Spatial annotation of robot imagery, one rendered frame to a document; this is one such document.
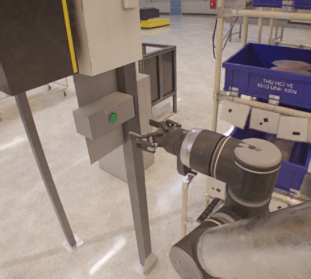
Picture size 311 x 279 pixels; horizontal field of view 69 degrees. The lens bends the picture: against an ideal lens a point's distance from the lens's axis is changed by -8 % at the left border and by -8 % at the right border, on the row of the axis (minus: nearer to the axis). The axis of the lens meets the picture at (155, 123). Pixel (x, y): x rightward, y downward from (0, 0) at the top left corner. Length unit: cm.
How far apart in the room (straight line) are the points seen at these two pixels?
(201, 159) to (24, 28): 46
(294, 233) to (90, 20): 55
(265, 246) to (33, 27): 54
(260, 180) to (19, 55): 54
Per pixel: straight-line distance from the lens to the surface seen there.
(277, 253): 37
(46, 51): 55
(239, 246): 42
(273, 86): 114
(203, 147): 57
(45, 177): 146
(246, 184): 55
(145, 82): 201
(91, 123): 75
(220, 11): 112
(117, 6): 65
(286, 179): 115
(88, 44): 59
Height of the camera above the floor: 150
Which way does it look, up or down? 28 degrees down
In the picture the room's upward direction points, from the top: 3 degrees counter-clockwise
